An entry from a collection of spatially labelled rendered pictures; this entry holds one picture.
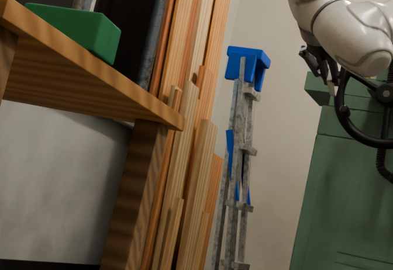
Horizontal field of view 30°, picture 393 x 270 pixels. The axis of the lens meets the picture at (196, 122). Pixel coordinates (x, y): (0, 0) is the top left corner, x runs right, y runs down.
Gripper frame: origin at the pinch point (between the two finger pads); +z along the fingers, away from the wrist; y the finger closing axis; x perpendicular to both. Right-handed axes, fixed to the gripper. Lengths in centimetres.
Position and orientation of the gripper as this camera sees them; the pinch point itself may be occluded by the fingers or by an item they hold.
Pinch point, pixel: (332, 83)
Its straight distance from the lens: 188.7
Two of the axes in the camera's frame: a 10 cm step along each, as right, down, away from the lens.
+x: -3.2, 8.3, -4.5
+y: -9.0, -1.3, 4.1
